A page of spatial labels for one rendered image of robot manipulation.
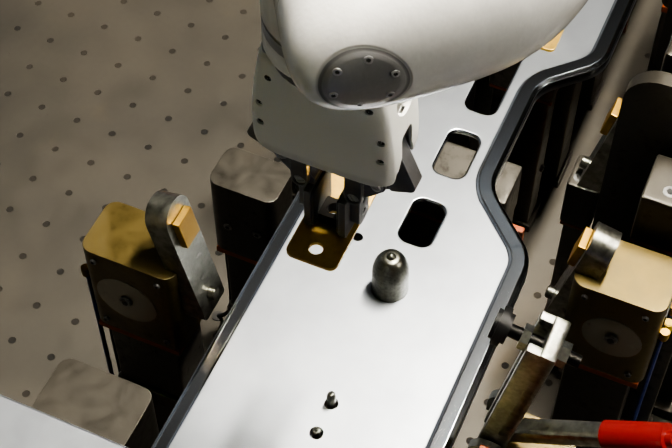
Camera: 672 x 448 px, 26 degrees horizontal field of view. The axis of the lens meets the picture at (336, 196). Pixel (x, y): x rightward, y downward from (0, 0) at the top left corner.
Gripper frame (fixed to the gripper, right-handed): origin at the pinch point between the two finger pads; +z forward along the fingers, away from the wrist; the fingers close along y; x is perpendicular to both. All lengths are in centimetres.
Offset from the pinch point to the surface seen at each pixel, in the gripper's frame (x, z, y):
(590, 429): 0.8, 16.0, -20.8
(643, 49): -77, 57, -9
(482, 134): -31.4, 27.4, -1.3
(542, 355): 2.4, 6.0, -16.5
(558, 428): 0.9, 17.4, -18.6
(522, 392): 2.5, 11.4, -15.7
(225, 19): -60, 57, 42
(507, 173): -28.8, 28.6, -4.9
